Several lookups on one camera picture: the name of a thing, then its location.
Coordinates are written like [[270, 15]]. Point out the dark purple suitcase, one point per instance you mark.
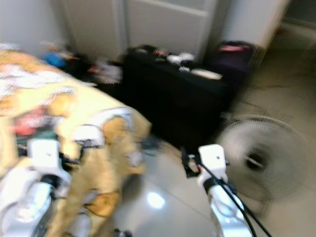
[[232, 64]]

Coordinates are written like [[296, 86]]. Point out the grey standing fan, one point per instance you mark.
[[261, 158]]

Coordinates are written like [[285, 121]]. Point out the blue item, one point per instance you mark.
[[54, 58]]

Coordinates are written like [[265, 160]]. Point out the white crumpled item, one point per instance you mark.
[[180, 58]]

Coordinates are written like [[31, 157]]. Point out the yellow cartoon print blanket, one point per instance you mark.
[[103, 106]]

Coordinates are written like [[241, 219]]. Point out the small red item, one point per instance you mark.
[[162, 53]]

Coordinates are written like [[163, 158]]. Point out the white clothes pile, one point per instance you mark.
[[106, 71]]

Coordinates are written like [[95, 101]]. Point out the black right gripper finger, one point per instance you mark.
[[185, 159]]

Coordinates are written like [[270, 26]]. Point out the dark red cover book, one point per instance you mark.
[[29, 123]]

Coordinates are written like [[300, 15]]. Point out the flat white item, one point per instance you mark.
[[206, 74]]

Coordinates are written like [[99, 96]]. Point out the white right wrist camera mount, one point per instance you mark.
[[212, 160]]

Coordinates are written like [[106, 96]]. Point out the black cabinet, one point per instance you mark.
[[177, 103]]

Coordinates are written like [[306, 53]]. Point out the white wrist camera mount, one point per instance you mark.
[[212, 160], [44, 155]]

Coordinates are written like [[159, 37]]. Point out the white wardrobe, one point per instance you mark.
[[158, 24]]

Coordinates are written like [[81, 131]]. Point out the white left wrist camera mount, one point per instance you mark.
[[44, 155]]

